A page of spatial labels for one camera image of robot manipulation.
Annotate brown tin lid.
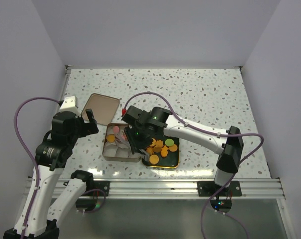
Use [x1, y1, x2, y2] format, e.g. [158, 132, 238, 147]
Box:
[81, 93, 120, 126]

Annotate orange round dotted cookie lower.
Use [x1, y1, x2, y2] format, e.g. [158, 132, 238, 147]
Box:
[149, 154, 160, 165]

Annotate orange plain round cookie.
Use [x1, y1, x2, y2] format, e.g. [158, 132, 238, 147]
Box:
[169, 144, 178, 152]

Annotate pink round cookie top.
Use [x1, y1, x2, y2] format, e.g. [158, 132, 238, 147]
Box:
[113, 126, 120, 134]

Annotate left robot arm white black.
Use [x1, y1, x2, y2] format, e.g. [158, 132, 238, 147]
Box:
[3, 109, 98, 239]

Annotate black green tray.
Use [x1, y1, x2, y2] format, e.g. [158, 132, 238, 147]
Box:
[142, 136, 180, 169]

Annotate orange round dotted cookie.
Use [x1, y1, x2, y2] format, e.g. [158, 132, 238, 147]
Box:
[149, 154, 160, 165]
[150, 138, 156, 147]

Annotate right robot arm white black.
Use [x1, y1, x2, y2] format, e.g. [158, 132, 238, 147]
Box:
[122, 106, 244, 196]

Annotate brown cookie tin with liners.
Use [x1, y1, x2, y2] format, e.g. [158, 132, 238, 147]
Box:
[102, 123, 139, 163]

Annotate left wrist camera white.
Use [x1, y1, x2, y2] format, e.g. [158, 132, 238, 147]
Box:
[59, 96, 79, 114]

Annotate green round cookie lower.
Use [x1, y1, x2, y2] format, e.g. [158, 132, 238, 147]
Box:
[165, 138, 175, 147]

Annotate orange fish cookie lower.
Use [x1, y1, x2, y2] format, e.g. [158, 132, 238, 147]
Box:
[160, 146, 169, 158]

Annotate aluminium front rail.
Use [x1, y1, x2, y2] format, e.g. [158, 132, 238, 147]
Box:
[25, 177, 286, 200]

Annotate orange round dotted cookie upper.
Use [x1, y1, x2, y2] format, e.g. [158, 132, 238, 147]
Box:
[150, 138, 156, 147]

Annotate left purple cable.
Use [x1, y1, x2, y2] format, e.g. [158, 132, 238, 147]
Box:
[13, 97, 64, 239]

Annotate brown shell cookie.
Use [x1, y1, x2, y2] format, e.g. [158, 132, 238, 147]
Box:
[153, 146, 162, 153]

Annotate orange maple leaf cookie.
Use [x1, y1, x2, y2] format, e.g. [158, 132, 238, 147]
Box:
[155, 140, 164, 148]

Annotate metal tongs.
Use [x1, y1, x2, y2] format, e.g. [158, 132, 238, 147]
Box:
[115, 132, 149, 162]

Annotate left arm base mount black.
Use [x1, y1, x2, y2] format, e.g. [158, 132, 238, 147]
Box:
[75, 180, 110, 214]

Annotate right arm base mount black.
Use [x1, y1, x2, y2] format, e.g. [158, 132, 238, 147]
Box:
[197, 181, 242, 213]

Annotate orange flower swirl cookie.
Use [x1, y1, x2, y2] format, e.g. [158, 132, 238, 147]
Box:
[146, 147, 154, 156]

